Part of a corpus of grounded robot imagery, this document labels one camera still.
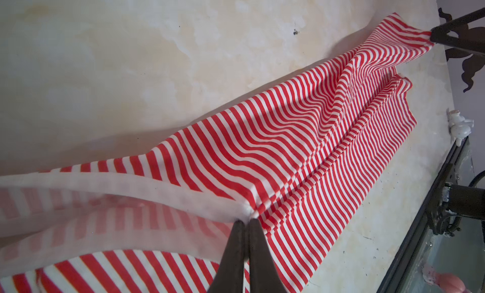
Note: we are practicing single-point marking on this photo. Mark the red white striped tank top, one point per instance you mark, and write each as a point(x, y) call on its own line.
point(300, 157)

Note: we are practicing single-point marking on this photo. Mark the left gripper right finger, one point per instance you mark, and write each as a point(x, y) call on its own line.
point(263, 273)

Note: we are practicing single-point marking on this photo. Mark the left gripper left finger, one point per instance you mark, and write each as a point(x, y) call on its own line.
point(230, 274)

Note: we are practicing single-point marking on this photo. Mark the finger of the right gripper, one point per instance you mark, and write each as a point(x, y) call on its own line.
point(460, 47)
point(460, 26)

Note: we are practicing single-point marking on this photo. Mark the red white small toy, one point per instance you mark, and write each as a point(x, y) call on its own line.
point(448, 283)

